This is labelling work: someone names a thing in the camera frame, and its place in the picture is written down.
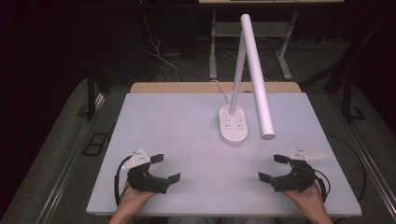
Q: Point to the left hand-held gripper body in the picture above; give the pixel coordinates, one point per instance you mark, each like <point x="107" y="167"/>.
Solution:
<point x="144" y="182"/>

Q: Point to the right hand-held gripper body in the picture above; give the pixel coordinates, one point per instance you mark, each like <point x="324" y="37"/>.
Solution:
<point x="295" y="180"/>

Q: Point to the person's left hand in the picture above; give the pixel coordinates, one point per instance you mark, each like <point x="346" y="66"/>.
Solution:
<point x="135" y="197"/>

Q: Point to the person's right hand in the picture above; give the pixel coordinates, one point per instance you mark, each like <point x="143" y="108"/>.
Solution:
<point x="306" y="199"/>

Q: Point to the white table cover board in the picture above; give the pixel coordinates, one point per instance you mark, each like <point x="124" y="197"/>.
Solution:
<point x="186" y="140"/>

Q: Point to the wooden table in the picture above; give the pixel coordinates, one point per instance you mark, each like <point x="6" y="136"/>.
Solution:
<point x="174" y="87"/>

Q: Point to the white desk lamp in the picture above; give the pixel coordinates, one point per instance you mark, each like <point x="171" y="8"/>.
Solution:
<point x="258" y="77"/>

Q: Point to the black metal stand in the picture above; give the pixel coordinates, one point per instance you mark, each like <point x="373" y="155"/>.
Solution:
<point x="91" y="99"/>
<point x="348" y="93"/>

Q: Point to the black floor frame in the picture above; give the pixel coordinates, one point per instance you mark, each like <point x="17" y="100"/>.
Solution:
<point x="95" y="143"/>

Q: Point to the metal frame desk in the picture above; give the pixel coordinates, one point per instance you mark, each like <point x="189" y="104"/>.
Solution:
<point x="213" y="46"/>

